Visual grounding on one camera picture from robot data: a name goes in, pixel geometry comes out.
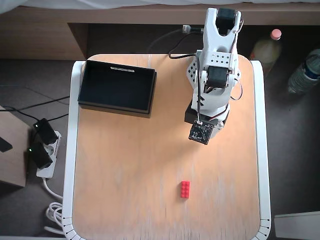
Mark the brown wooden bed frame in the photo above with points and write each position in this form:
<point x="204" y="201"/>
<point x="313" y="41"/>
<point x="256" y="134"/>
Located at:
<point x="37" y="37"/>

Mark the yellow bottle with pink cap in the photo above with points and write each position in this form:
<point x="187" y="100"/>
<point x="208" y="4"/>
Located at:
<point x="266" y="51"/>

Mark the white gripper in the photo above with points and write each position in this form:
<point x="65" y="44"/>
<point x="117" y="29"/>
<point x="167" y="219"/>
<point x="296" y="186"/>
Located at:
<point x="221" y="125"/>

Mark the white table rim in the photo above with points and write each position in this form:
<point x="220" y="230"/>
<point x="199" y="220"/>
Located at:
<point x="71" y="150"/>

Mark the clear plastic water bottle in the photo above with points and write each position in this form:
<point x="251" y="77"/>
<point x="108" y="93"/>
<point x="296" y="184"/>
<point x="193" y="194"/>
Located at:
<point x="303" y="72"/>

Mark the black power adapter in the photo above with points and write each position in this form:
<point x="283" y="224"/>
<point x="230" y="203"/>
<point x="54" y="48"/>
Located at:
<point x="46" y="131"/>
<point x="40" y="155"/>

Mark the black rectangular box bin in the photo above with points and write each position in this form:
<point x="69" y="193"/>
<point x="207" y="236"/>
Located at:
<point x="115" y="87"/>

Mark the white bedsheet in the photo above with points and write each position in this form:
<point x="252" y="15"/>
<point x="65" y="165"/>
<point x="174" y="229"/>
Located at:
<point x="75" y="3"/>

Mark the flat black device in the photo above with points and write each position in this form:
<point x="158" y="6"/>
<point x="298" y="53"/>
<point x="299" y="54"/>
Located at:
<point x="4" y="145"/>

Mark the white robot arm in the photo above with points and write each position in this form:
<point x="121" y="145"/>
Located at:
<point x="220" y="47"/>

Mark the white power strip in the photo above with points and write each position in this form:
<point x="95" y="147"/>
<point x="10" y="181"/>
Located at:
<point x="51" y="155"/>

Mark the white box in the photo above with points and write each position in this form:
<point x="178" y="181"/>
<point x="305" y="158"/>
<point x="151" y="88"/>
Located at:
<point x="297" y="226"/>

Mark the black camera circuit board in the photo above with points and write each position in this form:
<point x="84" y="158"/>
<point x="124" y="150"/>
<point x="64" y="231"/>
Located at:
<point x="201" y="133"/>

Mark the red lego block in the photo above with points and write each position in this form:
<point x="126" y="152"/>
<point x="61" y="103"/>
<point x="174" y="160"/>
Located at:
<point x="185" y="189"/>

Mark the brown cardboard box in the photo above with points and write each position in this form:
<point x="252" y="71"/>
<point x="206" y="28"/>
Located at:
<point x="12" y="165"/>

